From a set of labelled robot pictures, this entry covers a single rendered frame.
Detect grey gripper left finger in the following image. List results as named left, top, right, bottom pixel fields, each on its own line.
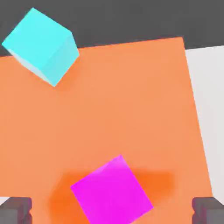
left=0, top=196, right=33, bottom=224

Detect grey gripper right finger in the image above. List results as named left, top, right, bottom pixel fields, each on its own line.
left=192, top=196, right=224, bottom=224

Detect small magenta cube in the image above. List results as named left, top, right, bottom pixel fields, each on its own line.
left=70, top=154, right=154, bottom=224

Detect small cyan cube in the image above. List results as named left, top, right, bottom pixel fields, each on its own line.
left=1, top=7, right=80, bottom=88

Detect large orange box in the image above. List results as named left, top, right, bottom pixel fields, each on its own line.
left=0, top=36, right=214, bottom=224

